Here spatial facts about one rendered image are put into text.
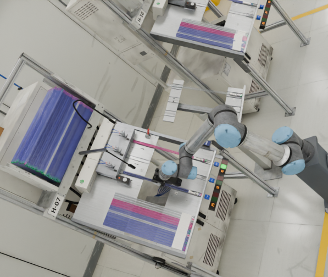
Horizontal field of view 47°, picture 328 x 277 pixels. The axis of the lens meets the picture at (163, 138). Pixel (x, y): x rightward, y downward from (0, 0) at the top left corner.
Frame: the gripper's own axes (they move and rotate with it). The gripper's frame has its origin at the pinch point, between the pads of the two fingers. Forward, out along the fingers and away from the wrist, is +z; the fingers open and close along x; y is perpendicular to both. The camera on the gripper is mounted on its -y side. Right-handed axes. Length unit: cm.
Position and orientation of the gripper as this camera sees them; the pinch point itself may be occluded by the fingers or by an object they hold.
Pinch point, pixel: (161, 183)
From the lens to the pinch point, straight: 232.2
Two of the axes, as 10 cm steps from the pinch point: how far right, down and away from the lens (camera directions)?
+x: -3.1, 8.7, -3.9
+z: -1.9, 3.4, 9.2
